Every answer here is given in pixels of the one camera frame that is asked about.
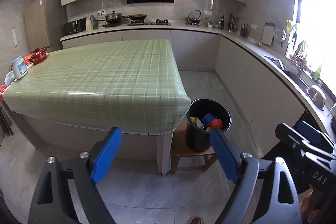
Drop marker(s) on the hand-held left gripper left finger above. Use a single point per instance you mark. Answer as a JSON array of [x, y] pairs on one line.
[[107, 155]]

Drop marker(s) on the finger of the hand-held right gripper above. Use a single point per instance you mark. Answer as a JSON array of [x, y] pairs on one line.
[[288, 134], [311, 133]]

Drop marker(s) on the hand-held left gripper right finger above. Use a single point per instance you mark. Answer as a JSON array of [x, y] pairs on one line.
[[223, 155]]

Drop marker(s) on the black plastic bucket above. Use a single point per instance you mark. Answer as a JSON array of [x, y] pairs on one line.
[[197, 140]]

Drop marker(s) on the red wrapper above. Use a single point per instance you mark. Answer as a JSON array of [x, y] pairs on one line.
[[216, 123]]

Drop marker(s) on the white pink carton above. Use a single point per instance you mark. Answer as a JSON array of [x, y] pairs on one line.
[[200, 124]]

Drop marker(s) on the yellow cloth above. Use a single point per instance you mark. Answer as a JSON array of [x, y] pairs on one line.
[[194, 119]]

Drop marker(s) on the person's right hand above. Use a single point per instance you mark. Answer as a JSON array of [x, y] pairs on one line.
[[308, 204]]

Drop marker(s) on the steel mixing bowl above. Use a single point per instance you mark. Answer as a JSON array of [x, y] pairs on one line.
[[317, 98]]

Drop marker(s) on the brown wooden stool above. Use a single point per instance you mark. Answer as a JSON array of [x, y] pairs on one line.
[[179, 142]]

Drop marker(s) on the white table base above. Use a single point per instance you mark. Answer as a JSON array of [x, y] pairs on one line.
[[164, 153]]

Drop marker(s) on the green plastic bottle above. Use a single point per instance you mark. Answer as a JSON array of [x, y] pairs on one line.
[[317, 74]]

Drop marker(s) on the dark red shoe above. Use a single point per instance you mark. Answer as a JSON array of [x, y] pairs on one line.
[[195, 220]]

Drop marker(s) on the dish rack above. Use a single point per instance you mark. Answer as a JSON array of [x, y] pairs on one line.
[[298, 62]]

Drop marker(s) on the grey lower cabinets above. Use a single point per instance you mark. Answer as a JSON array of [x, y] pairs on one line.
[[236, 69]]

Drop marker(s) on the green hanging cloth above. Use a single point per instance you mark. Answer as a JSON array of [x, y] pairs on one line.
[[302, 47]]

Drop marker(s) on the round metal colander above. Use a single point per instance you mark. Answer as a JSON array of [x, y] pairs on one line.
[[279, 35]]

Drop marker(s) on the white cutting board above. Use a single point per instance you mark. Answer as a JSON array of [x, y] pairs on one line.
[[268, 34]]

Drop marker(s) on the dark wooden chair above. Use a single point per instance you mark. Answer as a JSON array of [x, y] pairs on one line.
[[6, 121]]

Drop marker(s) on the yellow rubber gloves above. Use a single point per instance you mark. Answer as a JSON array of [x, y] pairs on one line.
[[291, 26]]

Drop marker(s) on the black utensil holder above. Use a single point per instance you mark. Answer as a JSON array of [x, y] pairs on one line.
[[245, 32]]

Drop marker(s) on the kitchen window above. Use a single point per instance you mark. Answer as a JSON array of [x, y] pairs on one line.
[[317, 16]]

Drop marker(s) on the red cooking pot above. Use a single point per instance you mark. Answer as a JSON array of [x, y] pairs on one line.
[[36, 56]]

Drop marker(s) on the red patterned packet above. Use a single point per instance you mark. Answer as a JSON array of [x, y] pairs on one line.
[[2, 91]]

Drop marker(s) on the metal utensil holder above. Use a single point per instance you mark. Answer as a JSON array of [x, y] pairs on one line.
[[233, 23]]

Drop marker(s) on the white container with blue label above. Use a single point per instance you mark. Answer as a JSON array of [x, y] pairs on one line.
[[19, 67]]

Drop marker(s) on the light blue packet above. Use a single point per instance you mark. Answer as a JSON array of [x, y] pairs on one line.
[[9, 77]]

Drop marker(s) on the dark glass bottle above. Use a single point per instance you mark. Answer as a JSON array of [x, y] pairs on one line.
[[222, 23]]

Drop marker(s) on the white jug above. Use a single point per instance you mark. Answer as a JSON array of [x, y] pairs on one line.
[[89, 25]]

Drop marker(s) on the black microwave oven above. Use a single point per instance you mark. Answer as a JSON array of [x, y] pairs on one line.
[[73, 27]]

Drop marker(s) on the amber glass jar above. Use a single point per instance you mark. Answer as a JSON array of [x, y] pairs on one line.
[[207, 23]]

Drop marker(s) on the glass kettle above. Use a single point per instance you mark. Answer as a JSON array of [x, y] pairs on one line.
[[94, 22]]

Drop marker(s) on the dark wok with lid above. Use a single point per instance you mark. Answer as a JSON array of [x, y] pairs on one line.
[[114, 18]]

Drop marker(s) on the black gas stove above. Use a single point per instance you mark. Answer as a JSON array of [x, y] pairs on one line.
[[152, 23]]

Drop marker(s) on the black frying pan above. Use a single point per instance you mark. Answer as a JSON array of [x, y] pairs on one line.
[[137, 16]]

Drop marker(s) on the beige refrigerator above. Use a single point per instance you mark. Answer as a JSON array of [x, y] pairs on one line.
[[43, 24]]

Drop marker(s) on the white wall socket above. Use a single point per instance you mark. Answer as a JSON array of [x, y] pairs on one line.
[[101, 12]]

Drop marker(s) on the white wall note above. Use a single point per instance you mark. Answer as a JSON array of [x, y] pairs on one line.
[[15, 37]]

